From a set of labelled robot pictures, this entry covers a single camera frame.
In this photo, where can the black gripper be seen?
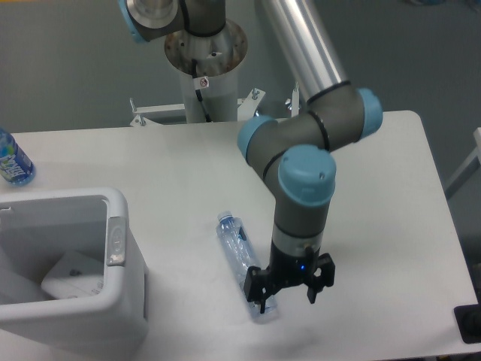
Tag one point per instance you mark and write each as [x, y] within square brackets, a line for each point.
[284, 271]

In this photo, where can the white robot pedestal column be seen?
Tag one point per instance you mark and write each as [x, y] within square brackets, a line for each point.
[208, 64]

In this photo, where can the blue labelled water bottle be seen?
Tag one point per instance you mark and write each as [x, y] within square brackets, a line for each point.
[16, 167]

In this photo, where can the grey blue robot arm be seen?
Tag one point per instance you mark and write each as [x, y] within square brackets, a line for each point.
[292, 157]

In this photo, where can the white pedestal base bracket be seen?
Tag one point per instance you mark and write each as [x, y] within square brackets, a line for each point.
[222, 108]

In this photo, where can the white frame at right edge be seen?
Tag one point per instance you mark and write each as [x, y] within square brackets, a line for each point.
[466, 170]

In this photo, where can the white plastic trash can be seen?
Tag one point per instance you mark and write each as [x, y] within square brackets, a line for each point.
[37, 229]

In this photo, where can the black object at table edge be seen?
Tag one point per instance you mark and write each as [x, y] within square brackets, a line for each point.
[468, 320]

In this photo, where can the clear plastic bottle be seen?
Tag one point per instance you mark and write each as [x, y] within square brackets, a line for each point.
[240, 256]

